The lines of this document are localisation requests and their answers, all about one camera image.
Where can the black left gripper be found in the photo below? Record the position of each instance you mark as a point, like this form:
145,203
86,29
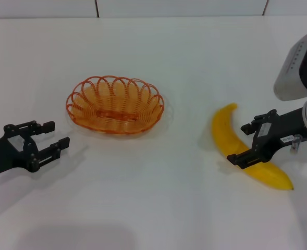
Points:
4,153

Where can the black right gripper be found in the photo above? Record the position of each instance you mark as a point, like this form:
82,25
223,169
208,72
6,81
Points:
281,130

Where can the yellow banana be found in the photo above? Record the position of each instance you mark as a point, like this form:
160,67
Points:
228,138

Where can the silver connector plug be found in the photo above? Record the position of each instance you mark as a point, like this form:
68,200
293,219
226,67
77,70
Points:
295,143

